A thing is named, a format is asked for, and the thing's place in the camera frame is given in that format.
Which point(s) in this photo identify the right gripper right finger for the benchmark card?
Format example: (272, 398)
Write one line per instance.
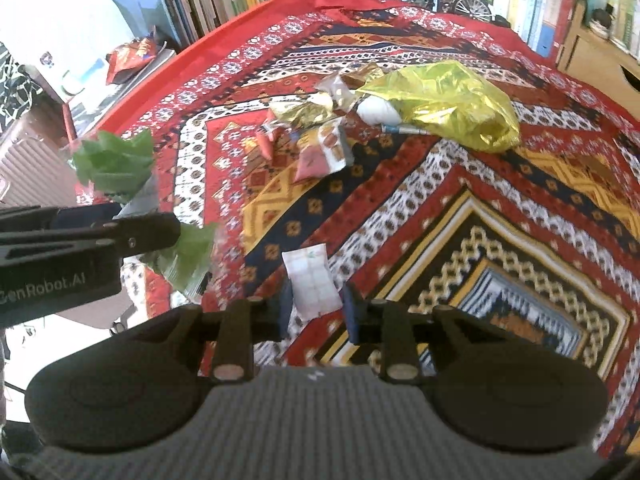
(388, 324)

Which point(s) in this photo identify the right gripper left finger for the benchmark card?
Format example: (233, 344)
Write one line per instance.
(237, 329)

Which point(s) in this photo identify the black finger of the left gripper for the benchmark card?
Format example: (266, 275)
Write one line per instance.
(135, 232)

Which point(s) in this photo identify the green plastic wrapper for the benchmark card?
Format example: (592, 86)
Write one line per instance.
(123, 172)

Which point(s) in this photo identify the small white paper packet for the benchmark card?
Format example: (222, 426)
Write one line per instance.
(314, 291)

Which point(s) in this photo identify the orange red chili piece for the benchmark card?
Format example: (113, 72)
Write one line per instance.
(265, 142)

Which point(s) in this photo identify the red white snack packet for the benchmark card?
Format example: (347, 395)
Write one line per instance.
(323, 150)

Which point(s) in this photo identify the gold foil wrapper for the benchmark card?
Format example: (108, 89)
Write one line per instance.
(297, 113)

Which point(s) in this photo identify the white plastic wrapper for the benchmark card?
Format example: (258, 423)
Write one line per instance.
(375, 111)

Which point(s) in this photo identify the clear brown plastic wrapper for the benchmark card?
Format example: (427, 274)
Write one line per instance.
(342, 87)

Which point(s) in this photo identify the pink ribbed suitcase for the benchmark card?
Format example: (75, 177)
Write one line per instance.
(34, 171)

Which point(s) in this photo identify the red patterned tablecloth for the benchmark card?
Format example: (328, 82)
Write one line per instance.
(542, 240)

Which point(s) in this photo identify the red crumpled snack bag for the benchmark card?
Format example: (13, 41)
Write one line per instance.
(127, 60)

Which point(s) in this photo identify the wooden shelf box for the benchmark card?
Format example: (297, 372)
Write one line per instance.
(600, 63)

